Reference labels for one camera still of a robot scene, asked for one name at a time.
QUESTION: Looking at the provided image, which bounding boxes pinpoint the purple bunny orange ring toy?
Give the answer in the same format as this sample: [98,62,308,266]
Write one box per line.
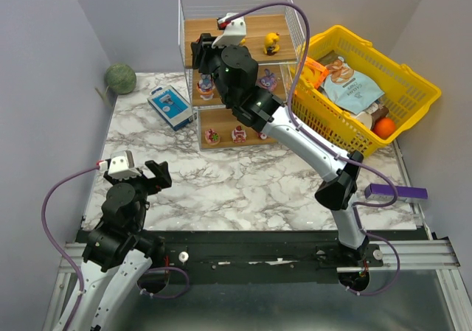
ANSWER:
[197,74,215,101]

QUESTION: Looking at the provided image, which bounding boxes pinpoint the yellow duck toy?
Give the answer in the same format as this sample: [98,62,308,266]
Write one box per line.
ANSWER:
[263,32,280,55]

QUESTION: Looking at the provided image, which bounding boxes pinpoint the purple unicorn pink donut toy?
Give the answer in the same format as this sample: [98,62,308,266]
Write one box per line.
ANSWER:
[257,69,277,91]

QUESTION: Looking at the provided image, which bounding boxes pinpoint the pink bear strawberry tart toy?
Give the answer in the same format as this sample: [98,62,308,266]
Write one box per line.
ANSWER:
[204,128,221,146]

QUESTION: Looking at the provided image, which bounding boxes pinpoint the pink bear cake car toy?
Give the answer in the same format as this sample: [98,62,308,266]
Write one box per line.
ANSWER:
[231,125,247,144]

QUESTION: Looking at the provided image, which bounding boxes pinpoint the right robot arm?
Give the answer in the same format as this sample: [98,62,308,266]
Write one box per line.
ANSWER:
[191,33,367,251]

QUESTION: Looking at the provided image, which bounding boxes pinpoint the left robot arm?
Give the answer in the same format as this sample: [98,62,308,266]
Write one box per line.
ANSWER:
[48,151,172,330]

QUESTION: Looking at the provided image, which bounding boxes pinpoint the blue razor box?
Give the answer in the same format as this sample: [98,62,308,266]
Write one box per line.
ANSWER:
[147,86,195,131]

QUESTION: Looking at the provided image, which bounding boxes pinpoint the green yarn ball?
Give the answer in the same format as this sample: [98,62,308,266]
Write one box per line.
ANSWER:
[105,63,137,95]

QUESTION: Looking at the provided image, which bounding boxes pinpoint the orange snack packet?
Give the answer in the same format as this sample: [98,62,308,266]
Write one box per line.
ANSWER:
[300,57,330,89]

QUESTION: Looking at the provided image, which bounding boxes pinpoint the light blue snack bag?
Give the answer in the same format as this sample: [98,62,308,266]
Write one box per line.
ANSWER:
[319,52,384,115]

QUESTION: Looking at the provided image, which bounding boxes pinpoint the yellow plastic basket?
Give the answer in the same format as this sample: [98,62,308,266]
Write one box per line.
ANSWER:
[291,25,441,156]

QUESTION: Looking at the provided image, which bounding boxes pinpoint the orange fruit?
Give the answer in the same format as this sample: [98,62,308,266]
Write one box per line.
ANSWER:
[372,117,396,139]

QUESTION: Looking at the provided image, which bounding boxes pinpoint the purple box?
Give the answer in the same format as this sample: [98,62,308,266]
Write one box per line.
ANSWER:
[364,183,428,201]

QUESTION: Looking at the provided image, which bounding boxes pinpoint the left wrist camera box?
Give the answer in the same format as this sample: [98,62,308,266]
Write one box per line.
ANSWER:
[107,150,142,181]

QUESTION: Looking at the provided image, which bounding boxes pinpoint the white wire wooden shelf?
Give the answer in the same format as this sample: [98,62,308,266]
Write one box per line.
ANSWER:
[178,0,305,150]

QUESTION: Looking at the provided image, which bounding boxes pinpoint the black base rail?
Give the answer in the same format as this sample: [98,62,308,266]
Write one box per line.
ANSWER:
[145,231,383,285]

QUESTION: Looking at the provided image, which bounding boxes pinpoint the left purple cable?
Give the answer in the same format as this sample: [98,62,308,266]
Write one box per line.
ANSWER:
[41,161,190,331]

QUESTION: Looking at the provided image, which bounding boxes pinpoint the purple cable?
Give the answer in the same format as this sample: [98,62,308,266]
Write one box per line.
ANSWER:
[41,161,190,331]
[217,1,401,297]

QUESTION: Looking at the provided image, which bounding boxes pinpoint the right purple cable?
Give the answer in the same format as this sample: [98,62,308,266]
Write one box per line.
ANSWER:
[217,1,401,297]

